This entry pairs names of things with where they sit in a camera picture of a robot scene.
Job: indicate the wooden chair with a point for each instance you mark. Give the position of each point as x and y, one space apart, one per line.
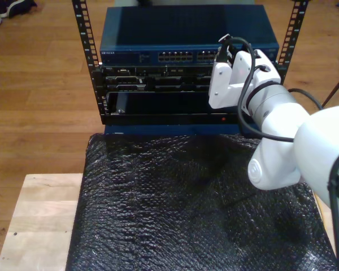
337 87

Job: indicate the black rack server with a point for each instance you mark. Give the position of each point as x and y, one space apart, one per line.
158 82

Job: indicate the blue base box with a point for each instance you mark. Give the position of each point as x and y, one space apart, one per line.
158 129

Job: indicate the black bubble-wrap mat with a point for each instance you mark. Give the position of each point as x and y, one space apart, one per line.
158 211

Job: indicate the blue network switch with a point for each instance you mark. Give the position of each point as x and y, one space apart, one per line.
172 28

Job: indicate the black rack frame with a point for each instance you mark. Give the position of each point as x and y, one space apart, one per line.
84 28

